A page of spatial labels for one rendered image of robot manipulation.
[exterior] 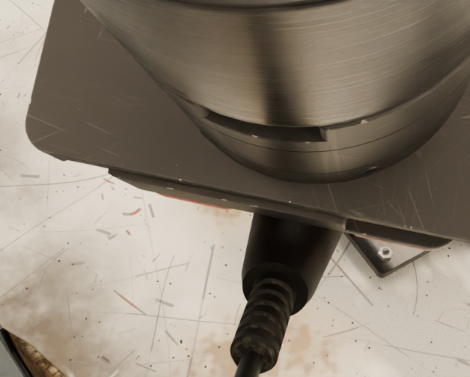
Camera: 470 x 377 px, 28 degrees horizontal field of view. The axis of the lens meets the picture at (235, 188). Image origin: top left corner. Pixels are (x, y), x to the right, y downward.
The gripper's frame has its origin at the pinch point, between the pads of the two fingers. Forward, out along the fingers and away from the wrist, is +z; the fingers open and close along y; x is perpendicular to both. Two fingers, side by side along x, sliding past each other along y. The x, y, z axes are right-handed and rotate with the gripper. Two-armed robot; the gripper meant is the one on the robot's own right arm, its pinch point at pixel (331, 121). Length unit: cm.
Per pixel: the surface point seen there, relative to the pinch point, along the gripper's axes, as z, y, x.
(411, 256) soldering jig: 12.9, -3.5, 2.6
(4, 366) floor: 89, 39, 22
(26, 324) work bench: 10.9, 11.0, 8.5
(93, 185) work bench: 14.3, 10.7, 2.3
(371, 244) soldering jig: 13.1, -1.8, 2.4
